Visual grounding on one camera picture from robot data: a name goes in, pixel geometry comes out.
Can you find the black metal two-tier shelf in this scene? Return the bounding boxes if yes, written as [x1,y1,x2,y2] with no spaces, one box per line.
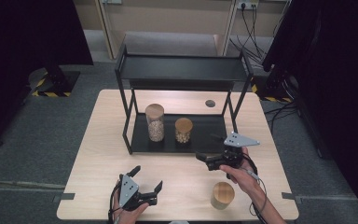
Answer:
[114,43,255,156]

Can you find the dark curtain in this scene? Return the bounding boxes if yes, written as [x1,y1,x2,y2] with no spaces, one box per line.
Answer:
[0,0,94,151]
[262,0,358,224]

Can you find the stand base with hazard tape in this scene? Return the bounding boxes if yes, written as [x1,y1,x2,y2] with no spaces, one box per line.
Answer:
[27,66,81,98]
[250,72,296,104]

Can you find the dark floor tape strip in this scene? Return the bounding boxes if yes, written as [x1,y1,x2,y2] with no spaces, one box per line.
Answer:
[281,191,303,204]

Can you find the black cables on floor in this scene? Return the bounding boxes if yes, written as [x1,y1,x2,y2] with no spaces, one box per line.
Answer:
[263,98,300,133]

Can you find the black cables at socket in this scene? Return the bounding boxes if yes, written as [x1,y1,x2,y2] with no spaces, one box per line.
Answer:
[228,3,276,68]

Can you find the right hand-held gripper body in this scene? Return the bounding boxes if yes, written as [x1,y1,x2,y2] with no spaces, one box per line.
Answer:
[205,132,261,172]

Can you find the person's left hand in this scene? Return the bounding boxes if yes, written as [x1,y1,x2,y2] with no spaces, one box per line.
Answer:
[111,180,150,224]

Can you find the hand-held gripper cable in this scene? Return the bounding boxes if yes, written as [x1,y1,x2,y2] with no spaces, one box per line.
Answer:
[106,182,123,224]
[241,153,269,224]

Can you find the left hand-held gripper cable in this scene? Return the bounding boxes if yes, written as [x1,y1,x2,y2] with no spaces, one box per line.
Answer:
[106,182,123,224]

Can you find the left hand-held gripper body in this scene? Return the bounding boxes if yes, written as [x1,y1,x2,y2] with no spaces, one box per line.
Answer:
[117,174,158,212]

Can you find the person's right hand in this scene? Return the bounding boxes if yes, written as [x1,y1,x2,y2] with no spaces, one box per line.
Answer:
[218,147,263,196]

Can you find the short glass jar wooden lid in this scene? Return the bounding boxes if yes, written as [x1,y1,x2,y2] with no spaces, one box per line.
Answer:
[173,117,195,145]

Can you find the white wall power socket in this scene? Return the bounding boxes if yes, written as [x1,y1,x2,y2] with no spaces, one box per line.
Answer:
[236,0,260,10]

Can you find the right hand-held gripper cable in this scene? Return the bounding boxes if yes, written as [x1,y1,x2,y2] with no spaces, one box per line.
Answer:
[241,153,269,224]

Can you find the tall glass jar wooden lid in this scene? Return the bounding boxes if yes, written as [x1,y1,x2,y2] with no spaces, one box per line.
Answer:
[145,103,166,144]

